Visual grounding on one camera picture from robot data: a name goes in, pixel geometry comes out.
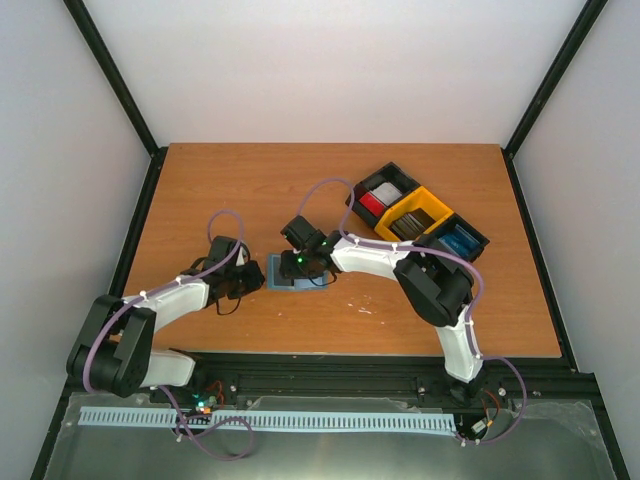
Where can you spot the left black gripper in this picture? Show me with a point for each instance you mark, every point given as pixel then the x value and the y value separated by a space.
pixel 257 280

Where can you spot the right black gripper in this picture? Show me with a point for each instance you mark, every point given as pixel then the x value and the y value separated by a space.
pixel 287 270

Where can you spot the black bin with blue cards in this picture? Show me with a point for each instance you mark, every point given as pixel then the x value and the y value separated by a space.
pixel 457 219

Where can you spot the dark card stack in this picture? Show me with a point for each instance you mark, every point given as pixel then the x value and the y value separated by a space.
pixel 411 225

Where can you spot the light blue slotted cable duct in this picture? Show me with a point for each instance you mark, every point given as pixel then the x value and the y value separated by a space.
pixel 275 421

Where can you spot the left black frame post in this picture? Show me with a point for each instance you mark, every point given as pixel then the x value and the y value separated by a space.
pixel 103 57

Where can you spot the black bin with red cards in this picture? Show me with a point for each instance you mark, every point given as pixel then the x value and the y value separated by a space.
pixel 390 172

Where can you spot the yellow bin with dark cards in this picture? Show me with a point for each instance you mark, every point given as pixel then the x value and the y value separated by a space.
pixel 420 198

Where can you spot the right black frame post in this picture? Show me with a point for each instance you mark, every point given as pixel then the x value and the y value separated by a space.
pixel 571 45

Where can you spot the blue card holder wallet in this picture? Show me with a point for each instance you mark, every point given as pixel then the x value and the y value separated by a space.
pixel 277 283

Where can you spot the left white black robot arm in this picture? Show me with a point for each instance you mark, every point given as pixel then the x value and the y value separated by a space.
pixel 114 352

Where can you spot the black frame post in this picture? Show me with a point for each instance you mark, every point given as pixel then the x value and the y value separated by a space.
pixel 571 45
pixel 103 57

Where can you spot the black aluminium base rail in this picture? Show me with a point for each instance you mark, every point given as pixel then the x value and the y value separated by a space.
pixel 418 381

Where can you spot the white card stack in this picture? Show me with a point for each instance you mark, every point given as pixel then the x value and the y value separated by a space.
pixel 387 193

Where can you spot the blue card stack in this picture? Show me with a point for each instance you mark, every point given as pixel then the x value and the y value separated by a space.
pixel 461 242

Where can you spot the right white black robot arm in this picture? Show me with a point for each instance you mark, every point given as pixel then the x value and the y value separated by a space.
pixel 441 287

